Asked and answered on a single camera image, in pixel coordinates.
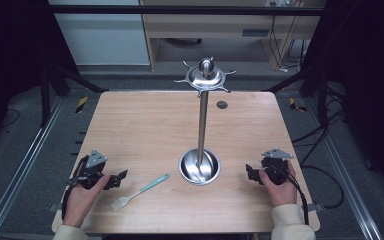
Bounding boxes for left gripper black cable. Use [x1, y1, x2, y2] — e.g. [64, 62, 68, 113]
[61, 155, 89, 222]

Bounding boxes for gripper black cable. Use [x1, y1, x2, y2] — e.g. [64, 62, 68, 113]
[61, 155, 89, 222]
[269, 164, 311, 226]

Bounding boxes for black floor cables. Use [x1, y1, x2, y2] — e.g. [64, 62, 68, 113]
[290, 109, 347, 210]

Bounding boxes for teal handled slotted spatula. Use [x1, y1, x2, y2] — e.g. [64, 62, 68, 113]
[110, 172, 171, 214]

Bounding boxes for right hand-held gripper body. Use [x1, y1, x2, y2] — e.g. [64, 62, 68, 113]
[260, 147, 295, 186]

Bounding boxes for aluminium floor rail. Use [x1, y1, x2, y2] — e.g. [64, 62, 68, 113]
[303, 95, 384, 240]
[0, 95, 65, 240]

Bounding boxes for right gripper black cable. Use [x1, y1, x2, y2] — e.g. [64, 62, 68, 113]
[269, 164, 311, 226]

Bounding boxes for black horizontal frame bar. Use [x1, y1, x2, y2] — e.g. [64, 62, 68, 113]
[45, 4, 328, 17]

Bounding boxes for black curtain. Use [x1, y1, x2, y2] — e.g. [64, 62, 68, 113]
[0, 0, 78, 154]
[299, 0, 384, 204]

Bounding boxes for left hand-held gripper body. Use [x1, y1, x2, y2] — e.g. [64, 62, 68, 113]
[75, 148, 114, 191]

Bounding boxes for light wooden desk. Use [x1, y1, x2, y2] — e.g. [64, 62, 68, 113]
[139, 0, 328, 72]

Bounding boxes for black metal frame stand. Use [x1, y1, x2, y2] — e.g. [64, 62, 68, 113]
[262, 65, 330, 130]
[39, 63, 110, 128]

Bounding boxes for person's left hand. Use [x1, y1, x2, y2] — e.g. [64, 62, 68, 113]
[62, 173, 112, 229]

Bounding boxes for steel utensil hanging rack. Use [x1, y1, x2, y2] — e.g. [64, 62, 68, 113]
[173, 56, 237, 187]

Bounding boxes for grey table bracket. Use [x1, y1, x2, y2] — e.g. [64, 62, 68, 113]
[307, 202, 326, 214]
[48, 201, 63, 214]

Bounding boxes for person's right hand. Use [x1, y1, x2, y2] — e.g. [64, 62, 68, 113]
[258, 160, 299, 209]

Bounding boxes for white cabinet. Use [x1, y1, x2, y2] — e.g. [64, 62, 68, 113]
[47, 0, 151, 66]

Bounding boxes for black cables under desk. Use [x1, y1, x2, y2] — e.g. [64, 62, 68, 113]
[267, 15, 307, 73]

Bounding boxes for yellow black tape marker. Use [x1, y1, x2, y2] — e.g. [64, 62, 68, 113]
[288, 97, 308, 113]
[75, 95, 90, 115]

